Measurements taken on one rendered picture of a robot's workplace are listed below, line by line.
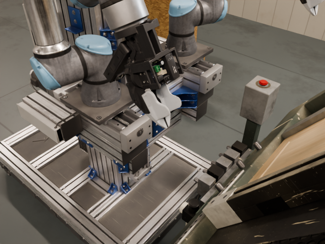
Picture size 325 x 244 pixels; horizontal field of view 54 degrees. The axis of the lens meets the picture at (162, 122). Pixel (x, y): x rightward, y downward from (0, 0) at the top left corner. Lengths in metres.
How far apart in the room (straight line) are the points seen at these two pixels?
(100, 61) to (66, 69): 0.12
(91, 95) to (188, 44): 0.54
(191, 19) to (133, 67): 0.88
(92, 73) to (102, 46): 0.10
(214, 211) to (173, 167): 1.13
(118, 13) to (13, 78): 3.08
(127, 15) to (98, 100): 0.65
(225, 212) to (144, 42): 0.55
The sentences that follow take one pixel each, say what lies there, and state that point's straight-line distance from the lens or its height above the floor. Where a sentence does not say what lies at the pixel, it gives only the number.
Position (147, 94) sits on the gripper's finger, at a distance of 0.62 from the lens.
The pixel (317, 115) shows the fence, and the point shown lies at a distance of 1.23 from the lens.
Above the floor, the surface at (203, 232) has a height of 0.89.
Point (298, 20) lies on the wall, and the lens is 4.52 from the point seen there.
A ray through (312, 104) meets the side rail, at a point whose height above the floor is 0.93.
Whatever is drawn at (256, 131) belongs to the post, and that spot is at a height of 0.67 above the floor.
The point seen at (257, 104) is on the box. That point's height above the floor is 0.86.
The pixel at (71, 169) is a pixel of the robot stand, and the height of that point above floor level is 0.21.
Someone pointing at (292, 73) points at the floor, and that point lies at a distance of 3.62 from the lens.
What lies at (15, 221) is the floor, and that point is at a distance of 2.27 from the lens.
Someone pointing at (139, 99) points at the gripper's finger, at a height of 1.38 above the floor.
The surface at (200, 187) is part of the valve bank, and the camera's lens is 1.31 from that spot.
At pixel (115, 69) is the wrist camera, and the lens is 0.65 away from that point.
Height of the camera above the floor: 1.74
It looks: 40 degrees down
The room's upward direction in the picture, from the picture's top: straight up
